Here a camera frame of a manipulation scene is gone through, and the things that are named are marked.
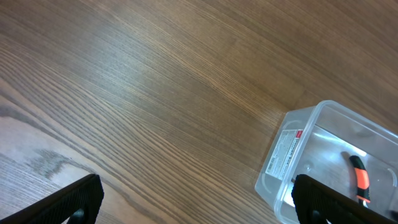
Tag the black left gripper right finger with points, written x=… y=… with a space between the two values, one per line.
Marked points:
x=316 y=203

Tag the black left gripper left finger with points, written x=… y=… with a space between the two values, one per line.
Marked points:
x=77 y=203

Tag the orange black needle-nose pliers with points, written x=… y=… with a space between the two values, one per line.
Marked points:
x=362 y=181

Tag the clear plastic container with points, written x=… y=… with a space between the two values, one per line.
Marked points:
x=318 y=141

